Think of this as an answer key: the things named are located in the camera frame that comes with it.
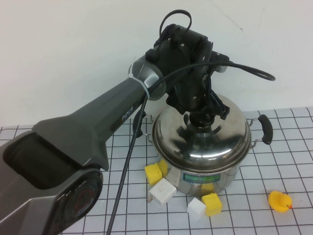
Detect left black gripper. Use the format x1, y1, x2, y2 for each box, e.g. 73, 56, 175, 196
166, 70, 230, 120

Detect stainless steel pot lid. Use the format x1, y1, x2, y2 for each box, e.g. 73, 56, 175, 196
152, 94, 252, 169

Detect white zip tie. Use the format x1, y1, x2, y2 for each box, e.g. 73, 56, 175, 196
129, 64, 150, 99

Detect yellow sponge cube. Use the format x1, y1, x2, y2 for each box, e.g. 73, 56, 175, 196
201, 192, 224, 217
144, 159, 169, 186

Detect white black grid tablecloth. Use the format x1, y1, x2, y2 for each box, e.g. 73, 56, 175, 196
0, 107, 313, 235

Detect white charger plug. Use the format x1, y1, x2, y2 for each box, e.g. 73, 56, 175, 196
147, 177, 177, 204

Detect small white cube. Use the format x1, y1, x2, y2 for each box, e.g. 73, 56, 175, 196
187, 197, 207, 220

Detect yellow rubber duck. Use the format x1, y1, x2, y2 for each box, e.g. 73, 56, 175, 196
268, 190, 293, 213

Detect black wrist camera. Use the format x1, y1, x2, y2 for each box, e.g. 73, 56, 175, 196
210, 50, 230, 73

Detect stainless steel pot black handles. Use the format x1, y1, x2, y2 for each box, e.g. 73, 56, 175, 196
133, 111, 274, 196

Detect short looped black cable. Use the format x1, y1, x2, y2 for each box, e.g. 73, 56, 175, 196
160, 9, 193, 40

